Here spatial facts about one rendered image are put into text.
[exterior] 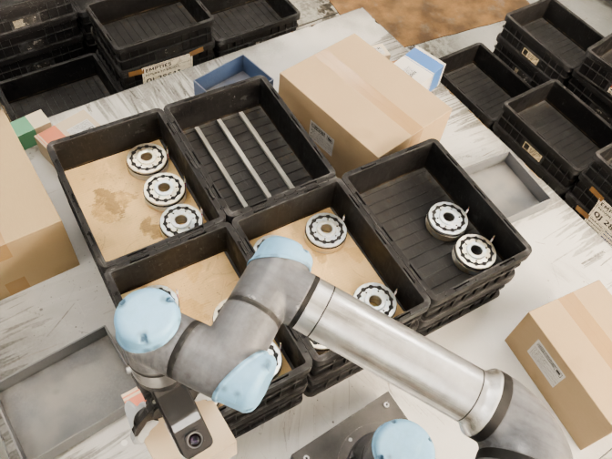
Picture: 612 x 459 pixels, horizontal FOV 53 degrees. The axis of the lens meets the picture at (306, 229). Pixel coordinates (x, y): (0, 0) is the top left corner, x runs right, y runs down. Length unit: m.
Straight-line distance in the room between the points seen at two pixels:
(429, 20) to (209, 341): 3.08
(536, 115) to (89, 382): 1.98
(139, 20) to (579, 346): 1.99
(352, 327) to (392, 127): 1.01
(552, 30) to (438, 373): 2.53
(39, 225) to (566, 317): 1.23
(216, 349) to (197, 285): 0.74
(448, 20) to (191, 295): 2.61
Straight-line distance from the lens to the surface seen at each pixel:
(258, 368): 0.72
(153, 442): 1.03
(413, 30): 3.56
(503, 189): 1.94
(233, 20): 2.84
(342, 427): 1.42
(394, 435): 1.20
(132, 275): 1.42
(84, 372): 1.54
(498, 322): 1.68
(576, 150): 2.65
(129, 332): 0.73
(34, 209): 1.56
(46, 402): 1.54
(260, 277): 0.77
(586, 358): 1.54
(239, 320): 0.74
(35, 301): 1.66
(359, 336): 0.78
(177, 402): 0.89
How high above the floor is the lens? 2.10
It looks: 55 degrees down
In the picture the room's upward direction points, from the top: 9 degrees clockwise
